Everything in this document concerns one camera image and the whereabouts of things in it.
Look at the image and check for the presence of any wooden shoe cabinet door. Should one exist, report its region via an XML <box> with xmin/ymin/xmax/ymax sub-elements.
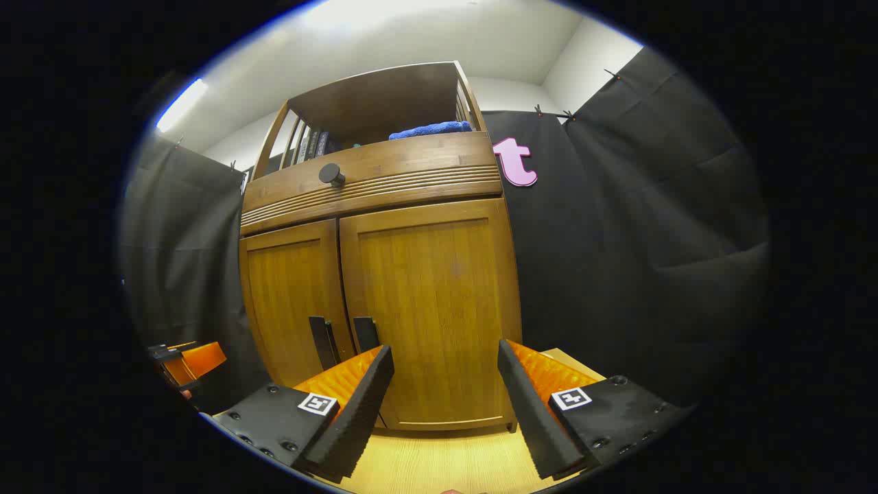
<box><xmin>239</xmin><ymin>219</ymin><xmax>357</xmax><ymax>389</ymax></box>
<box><xmin>340</xmin><ymin>198</ymin><xmax>523</xmax><ymax>433</ymax></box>

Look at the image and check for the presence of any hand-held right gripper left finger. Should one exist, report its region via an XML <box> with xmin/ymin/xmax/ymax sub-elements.
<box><xmin>202</xmin><ymin>345</ymin><xmax>395</xmax><ymax>484</ymax></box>

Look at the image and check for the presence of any black backdrop cloth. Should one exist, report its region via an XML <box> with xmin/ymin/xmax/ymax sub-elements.
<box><xmin>120</xmin><ymin>47</ymin><xmax>772</xmax><ymax>412</ymax></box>

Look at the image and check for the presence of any wooden ribbed drawer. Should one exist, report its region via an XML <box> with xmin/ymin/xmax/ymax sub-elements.
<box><xmin>240</xmin><ymin>132</ymin><xmax>505</xmax><ymax>237</ymax></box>

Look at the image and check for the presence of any wooden double-door shoe cabinet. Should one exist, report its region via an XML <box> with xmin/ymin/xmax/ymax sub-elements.
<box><xmin>238</xmin><ymin>60</ymin><xmax>523</xmax><ymax>434</ymax></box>

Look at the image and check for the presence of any blue towel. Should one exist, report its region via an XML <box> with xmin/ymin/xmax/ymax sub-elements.
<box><xmin>389</xmin><ymin>121</ymin><xmax>474</xmax><ymax>141</ymax></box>

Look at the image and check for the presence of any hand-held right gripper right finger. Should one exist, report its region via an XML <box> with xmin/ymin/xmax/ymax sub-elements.
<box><xmin>497</xmin><ymin>339</ymin><xmax>693</xmax><ymax>481</ymax></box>

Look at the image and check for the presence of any black door handle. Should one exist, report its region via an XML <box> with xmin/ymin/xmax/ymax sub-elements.
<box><xmin>309</xmin><ymin>316</ymin><xmax>339</xmax><ymax>372</ymax></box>
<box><xmin>353</xmin><ymin>316</ymin><xmax>381</xmax><ymax>355</ymax></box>

